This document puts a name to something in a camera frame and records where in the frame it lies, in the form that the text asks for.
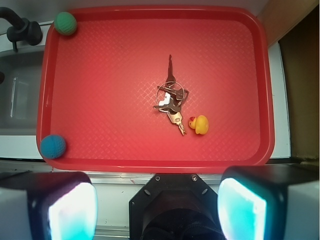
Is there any yellow rubber duck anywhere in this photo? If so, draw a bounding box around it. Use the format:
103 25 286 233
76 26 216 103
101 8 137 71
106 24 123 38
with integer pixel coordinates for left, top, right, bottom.
188 115 209 135

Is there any red plastic tray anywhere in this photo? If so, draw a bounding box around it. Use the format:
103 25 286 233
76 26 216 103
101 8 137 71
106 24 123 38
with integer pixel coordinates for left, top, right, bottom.
36 5 275 174

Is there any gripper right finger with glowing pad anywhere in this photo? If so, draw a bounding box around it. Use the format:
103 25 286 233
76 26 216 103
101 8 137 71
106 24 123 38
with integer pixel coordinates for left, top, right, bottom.
217 165 320 240

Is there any stainless steel sink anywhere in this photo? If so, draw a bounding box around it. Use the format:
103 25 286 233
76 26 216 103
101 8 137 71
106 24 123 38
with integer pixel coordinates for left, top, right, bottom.
0 46 44 136

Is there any green foam ball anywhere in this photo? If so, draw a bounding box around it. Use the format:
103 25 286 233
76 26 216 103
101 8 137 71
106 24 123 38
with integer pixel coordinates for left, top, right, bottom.
53 11 78 36

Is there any bunch of metal keys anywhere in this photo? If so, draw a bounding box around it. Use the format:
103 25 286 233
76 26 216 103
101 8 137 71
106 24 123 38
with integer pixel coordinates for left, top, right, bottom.
153 54 189 136

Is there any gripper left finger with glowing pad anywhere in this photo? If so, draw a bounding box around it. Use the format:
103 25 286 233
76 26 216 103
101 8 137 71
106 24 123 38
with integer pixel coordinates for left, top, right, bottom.
0 171 98 240

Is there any blue foam ball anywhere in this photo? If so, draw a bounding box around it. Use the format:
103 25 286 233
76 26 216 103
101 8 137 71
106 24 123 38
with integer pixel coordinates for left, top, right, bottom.
40 134 67 159

